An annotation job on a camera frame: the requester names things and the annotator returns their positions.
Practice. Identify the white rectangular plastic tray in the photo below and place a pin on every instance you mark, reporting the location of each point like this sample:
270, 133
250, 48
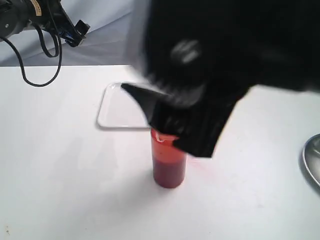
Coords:
119, 110

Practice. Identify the metal bowl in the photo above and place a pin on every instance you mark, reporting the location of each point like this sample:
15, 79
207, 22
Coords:
310, 162

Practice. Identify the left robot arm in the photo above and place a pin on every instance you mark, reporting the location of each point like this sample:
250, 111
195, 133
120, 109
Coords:
21, 15

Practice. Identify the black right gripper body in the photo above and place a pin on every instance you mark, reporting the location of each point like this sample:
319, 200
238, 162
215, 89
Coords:
205, 55

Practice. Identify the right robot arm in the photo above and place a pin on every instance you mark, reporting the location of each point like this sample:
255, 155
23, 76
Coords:
288, 36

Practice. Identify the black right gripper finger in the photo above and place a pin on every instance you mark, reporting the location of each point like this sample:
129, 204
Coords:
201, 138
157, 111

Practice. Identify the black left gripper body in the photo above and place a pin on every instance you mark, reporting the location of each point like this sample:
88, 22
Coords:
59, 23

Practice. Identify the red sauce squeeze bottle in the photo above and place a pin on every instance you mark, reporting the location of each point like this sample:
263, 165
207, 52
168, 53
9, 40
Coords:
169, 163

